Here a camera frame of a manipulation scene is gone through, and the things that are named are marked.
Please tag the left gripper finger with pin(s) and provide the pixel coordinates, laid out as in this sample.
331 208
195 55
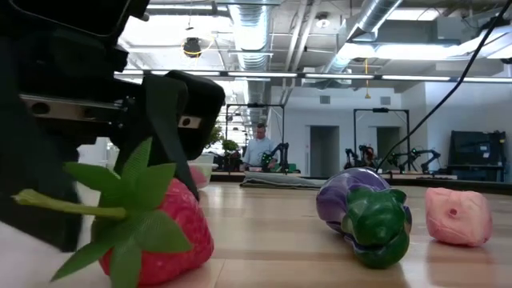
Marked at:
36 168
192 104

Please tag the red toy fruit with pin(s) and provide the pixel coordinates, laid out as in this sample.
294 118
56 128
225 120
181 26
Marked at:
198 177

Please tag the red toy strawberry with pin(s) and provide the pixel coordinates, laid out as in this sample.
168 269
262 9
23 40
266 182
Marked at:
180 224

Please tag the purple toy eggplant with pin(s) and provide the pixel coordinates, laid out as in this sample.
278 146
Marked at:
340 196

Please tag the bumpy pink toy fruit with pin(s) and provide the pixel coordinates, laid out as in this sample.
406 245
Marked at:
458 218

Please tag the black background robot arm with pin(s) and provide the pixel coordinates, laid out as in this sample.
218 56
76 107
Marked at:
416 154
230 162
366 154

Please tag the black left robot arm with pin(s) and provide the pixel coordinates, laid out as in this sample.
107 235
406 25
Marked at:
72 16

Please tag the clear plastic tupperware container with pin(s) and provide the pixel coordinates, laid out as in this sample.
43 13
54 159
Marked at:
210 170

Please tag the green potted plant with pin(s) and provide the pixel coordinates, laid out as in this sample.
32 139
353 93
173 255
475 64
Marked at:
215 136

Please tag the small background green plant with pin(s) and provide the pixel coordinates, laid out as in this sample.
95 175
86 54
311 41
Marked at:
229 146

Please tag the black ceiling-mounted device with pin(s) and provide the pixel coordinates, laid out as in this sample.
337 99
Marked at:
192 46

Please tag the person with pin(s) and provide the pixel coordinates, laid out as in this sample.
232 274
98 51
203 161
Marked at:
258 150

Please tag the long ceiling light strip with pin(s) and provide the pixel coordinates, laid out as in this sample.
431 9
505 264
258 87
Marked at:
280 74

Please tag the black and green background robot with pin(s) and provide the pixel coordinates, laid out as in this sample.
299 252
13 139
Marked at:
282 154

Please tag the grey folded cloth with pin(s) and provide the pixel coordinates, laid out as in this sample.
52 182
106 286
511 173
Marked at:
280 180

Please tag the grey door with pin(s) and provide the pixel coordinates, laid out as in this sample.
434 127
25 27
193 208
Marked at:
388 138
324 150

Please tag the round white ceiling fixture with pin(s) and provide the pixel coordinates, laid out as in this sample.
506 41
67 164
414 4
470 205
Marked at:
322 22

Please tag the yellow hanging pendant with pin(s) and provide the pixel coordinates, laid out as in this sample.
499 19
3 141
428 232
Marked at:
366 95

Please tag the bright ceiling light panel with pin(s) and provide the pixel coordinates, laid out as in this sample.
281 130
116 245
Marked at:
400 51

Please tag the black cabinet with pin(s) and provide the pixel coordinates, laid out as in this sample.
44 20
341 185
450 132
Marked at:
476 154

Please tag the round silver ventilation duct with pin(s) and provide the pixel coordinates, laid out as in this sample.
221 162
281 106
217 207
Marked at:
251 28

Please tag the wall air vent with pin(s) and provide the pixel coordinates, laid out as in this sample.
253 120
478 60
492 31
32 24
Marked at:
325 99
385 100

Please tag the black metal rig frame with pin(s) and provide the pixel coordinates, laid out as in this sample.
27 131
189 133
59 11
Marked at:
380 109

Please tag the slanted silver ventilation duct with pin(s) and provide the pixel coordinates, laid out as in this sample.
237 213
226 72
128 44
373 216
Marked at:
376 14

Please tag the black aluminium table frame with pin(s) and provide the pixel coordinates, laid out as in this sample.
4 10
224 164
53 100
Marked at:
502 189

